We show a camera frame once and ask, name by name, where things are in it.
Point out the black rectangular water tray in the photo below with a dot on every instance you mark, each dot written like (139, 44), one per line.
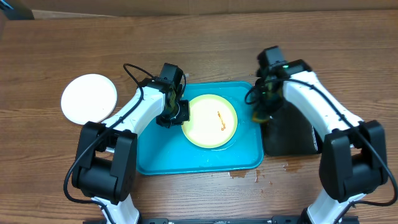
(288, 132)

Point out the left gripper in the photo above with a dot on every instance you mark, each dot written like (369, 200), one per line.
(185, 117)

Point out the white plate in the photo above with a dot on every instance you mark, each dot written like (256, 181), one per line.
(90, 97)

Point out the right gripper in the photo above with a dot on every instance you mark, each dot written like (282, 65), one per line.
(268, 106)

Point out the yellow-green plate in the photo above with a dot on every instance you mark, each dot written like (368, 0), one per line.
(213, 121)

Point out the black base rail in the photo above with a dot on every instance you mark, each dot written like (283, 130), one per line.
(274, 220)

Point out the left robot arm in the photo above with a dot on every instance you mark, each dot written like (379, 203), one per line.
(105, 165)

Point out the yellow green sponge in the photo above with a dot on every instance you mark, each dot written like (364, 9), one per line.
(260, 117)

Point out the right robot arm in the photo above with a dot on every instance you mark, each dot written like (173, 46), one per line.
(353, 152)

